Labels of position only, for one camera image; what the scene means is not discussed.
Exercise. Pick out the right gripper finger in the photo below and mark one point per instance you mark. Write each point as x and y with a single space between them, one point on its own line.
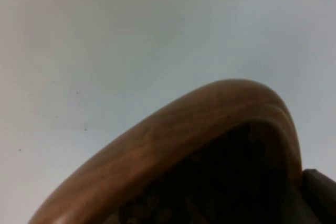
319 195

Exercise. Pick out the dark wooden cup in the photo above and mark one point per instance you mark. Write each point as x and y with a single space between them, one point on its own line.
168 140

